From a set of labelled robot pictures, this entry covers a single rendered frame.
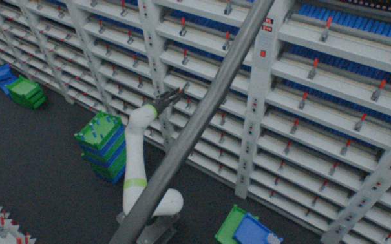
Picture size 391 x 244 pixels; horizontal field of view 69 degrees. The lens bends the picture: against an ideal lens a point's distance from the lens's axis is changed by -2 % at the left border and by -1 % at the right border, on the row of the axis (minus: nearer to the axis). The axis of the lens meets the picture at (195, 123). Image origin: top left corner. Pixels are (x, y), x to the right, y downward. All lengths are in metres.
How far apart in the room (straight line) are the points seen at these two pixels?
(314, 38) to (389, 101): 0.40
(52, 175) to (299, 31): 2.32
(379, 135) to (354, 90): 0.26
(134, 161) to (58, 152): 1.58
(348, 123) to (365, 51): 0.38
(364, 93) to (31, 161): 2.69
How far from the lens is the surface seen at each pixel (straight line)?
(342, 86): 1.39
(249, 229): 2.24
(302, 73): 1.40
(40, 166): 2.97
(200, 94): 1.80
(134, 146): 1.56
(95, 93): 2.85
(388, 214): 1.99
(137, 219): 0.34
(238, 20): 1.37
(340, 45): 1.28
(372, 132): 1.52
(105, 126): 2.35
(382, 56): 1.28
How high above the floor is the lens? 2.13
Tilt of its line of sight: 48 degrees down
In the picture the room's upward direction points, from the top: 3 degrees counter-clockwise
